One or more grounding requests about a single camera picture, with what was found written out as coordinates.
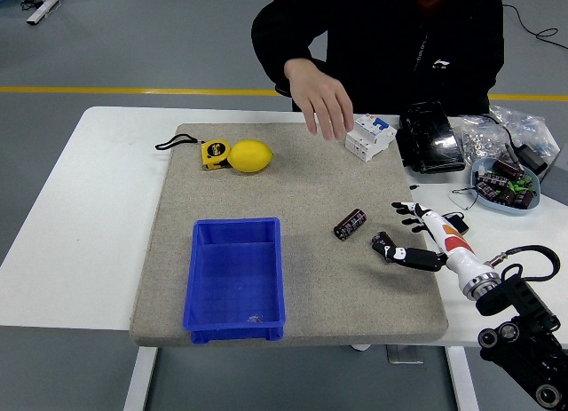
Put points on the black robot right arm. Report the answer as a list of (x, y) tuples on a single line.
[(519, 313)]

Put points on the clear bag of blue parts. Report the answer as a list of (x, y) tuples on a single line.
[(532, 127)]

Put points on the clear bag of washers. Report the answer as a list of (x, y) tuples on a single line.
[(477, 140)]

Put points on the blue plastic bin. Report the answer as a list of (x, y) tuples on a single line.
[(235, 260)]

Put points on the light blue bowl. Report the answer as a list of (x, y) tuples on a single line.
[(506, 209)]

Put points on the white table leg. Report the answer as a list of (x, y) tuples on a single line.
[(461, 380), (139, 380)]

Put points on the white circuit breaker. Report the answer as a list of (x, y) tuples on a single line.
[(373, 142)]

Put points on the grey box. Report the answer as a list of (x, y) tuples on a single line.
[(557, 176)]

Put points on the green terminal connector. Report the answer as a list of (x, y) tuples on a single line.
[(519, 185)]

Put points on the grey metal bracket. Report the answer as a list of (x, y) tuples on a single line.
[(404, 354)]

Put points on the person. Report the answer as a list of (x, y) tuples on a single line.
[(377, 42)]

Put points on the yellow tape measure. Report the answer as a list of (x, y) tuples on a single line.
[(215, 153)]

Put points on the yellow lemon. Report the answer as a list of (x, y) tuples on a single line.
[(250, 155)]

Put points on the black power adapter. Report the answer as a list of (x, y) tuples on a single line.
[(532, 159)]

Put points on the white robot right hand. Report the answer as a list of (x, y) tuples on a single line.
[(452, 244)]

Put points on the grey-brown mat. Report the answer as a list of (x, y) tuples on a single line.
[(310, 184)]

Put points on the grey metal probe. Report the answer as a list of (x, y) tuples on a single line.
[(511, 152)]

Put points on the black wrapped case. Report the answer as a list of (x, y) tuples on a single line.
[(430, 140)]

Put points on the person's hand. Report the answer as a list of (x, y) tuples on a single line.
[(319, 96)]

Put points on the white desk frame foot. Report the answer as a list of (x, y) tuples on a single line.
[(46, 2)]

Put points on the small black device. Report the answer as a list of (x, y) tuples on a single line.
[(459, 224)]

